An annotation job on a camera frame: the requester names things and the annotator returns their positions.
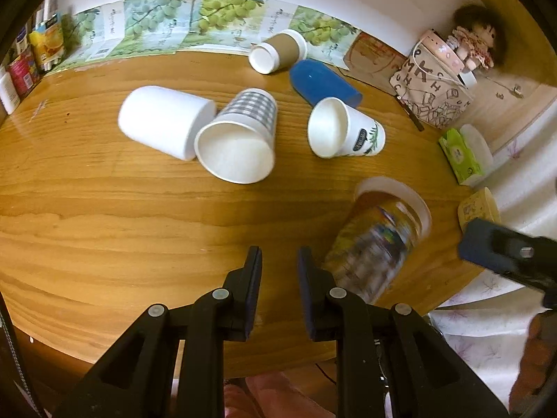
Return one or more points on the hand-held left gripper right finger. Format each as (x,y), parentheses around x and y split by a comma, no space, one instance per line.
(306,291)

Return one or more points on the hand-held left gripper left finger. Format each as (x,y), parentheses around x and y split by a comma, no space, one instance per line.
(254,289)

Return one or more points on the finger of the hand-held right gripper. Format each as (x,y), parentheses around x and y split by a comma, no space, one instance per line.
(487,246)

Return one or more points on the clear printed plastic cup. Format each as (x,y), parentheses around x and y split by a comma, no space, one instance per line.
(374,244)

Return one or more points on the grey checkered paper cup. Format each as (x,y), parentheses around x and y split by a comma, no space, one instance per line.
(239,148)

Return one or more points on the white cup with green label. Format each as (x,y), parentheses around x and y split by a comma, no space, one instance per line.
(335,128)

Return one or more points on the plain white cup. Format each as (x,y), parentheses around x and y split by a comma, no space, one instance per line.
(159,117)

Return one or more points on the blue plastic cup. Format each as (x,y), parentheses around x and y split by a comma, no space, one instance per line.
(320,80)

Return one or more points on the brown paper cup white lid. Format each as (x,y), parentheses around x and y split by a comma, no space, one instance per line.
(280,50)

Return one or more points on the yellow packet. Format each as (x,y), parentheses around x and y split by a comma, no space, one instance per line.
(478,207)

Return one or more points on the floral bed sheet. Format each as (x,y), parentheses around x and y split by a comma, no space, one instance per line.
(522,183)

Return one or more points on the green wet wipes packet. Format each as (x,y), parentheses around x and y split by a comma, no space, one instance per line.
(460,156)

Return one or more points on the person's leg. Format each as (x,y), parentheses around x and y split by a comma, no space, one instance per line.
(270,396)

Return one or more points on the letter print fabric basket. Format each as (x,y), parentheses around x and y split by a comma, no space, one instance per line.
(435,93)

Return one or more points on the pink round box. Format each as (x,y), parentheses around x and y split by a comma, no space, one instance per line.
(441,50)

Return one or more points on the cloth doll with dark hair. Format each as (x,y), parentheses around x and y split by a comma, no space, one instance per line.
(476,39)

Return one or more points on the brown cardboard sheet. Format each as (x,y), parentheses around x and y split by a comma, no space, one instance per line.
(372,59)

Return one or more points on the grape print carton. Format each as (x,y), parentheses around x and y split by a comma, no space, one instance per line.
(152,21)
(313,28)
(226,17)
(98,30)

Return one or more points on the white bottle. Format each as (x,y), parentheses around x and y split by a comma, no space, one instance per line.
(8,93)

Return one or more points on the red box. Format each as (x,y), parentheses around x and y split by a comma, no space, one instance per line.
(22,74)

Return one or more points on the yellow juice carton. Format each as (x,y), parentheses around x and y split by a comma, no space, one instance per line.
(50,43)

